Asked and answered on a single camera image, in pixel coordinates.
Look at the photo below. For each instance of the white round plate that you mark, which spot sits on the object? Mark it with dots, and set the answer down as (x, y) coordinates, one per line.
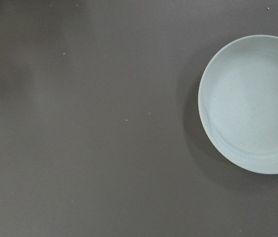
(238, 102)

